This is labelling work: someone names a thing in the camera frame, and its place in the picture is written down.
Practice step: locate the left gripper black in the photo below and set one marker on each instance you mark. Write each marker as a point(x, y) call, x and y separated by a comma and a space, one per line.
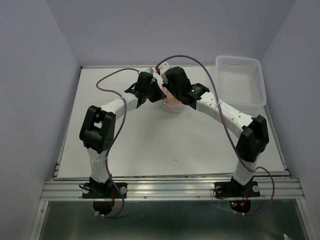
point(158, 95)

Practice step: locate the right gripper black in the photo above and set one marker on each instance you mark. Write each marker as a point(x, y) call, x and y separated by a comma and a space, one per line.
point(168, 85)

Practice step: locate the beige bra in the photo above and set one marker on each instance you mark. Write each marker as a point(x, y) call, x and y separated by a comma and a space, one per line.
point(171, 100)

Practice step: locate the white mesh laundry bag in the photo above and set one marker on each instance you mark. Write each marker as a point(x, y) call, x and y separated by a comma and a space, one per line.
point(177, 108)

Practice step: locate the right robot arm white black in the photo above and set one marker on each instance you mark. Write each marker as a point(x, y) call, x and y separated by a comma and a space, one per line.
point(252, 132)

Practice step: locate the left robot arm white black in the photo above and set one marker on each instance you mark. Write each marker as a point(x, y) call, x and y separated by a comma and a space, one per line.
point(98, 128)

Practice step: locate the white plastic basket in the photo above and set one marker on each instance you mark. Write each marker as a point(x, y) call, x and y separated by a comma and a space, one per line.
point(240, 81)

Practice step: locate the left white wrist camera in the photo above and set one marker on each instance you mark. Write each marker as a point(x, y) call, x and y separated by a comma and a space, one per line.
point(150, 70)

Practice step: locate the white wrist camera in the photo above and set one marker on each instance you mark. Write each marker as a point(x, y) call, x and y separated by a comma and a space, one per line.
point(162, 69)
point(150, 70)

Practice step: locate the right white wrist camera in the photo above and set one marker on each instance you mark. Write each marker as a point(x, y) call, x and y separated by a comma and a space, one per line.
point(162, 69)

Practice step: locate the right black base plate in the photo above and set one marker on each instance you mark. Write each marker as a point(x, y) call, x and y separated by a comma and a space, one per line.
point(228, 189)

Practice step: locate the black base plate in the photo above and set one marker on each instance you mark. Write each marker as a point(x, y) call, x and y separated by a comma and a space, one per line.
point(99, 191)
point(228, 189)

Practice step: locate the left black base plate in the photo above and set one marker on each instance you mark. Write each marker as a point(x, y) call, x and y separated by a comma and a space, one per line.
point(99, 191)

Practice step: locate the aluminium mounting rail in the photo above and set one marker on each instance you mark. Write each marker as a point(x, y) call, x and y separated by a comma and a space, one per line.
point(166, 189)

